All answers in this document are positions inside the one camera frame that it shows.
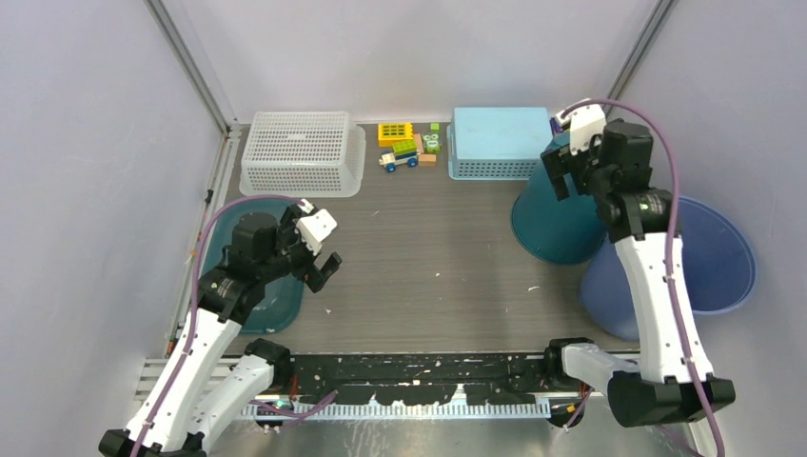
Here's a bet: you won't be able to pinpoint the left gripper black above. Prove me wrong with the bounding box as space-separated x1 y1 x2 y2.
259 206 340 290

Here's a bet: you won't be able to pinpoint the teal round bucket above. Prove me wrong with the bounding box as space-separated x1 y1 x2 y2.
510 160 606 265

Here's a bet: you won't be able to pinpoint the teal transparent plastic tub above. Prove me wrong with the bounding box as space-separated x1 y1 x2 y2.
200 199 305 335

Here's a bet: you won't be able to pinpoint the light blue perforated basket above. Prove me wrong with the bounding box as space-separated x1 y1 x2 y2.
446 108 553 181

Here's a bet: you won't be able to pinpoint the white perforated plastic basket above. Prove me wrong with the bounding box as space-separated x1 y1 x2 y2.
239 111 366 198

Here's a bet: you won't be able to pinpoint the blue round bucket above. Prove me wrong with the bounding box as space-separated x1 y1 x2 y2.
579 197 757 342

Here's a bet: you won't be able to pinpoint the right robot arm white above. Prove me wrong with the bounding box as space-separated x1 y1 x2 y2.
541 119 737 427

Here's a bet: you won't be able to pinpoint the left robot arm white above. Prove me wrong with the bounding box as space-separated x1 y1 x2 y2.
98 200 342 456

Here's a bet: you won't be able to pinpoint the orange purple toy blocks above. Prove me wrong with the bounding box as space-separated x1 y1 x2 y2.
549 116 571 136

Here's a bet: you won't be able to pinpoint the green monster toy block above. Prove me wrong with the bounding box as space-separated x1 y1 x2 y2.
422 123 442 154

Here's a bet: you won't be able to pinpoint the white toy car blue wheels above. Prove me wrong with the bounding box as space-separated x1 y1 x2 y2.
379 139 420 173

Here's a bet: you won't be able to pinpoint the yellow toy block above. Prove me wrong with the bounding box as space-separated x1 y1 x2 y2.
377 122 414 148

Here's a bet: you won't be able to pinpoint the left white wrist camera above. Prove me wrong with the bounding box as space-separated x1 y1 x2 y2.
295 209 338 255

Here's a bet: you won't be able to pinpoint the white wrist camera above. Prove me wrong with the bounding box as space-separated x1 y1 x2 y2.
567 104 606 156
295 209 338 255

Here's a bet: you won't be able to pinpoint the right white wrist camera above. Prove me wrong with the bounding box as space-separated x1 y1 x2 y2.
567 104 606 156

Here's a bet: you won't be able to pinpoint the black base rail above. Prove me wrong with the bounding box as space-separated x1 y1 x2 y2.
265 352 583 406

